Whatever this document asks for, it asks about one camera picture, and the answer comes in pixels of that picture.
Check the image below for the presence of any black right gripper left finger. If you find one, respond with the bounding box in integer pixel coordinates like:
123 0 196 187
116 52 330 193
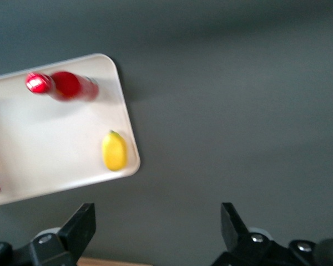
0 203 97 266

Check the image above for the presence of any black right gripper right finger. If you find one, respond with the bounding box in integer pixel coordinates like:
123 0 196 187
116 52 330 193
210 202 320 266

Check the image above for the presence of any red coke bottle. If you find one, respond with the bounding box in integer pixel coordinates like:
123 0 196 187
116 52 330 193
25 71 100 103

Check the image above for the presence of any cream rectangular tray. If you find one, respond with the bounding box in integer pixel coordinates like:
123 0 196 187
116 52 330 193
0 53 141 207

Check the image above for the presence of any light wooden board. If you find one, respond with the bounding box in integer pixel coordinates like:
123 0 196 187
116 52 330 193
77 257 154 266

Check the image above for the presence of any yellow lemon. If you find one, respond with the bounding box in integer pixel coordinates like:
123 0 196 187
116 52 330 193
101 130 128 172

